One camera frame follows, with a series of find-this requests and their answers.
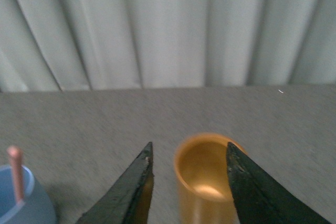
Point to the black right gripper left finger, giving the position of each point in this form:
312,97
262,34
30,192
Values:
129,198

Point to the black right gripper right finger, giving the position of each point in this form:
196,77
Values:
258,198

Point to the blue plastic cup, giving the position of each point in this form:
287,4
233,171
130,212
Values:
36,207

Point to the pink chopstick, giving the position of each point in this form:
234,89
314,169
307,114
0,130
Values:
15,156

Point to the bamboo chopstick holder cup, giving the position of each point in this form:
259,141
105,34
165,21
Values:
190,181

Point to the white pleated curtain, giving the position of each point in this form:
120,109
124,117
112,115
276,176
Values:
63,45

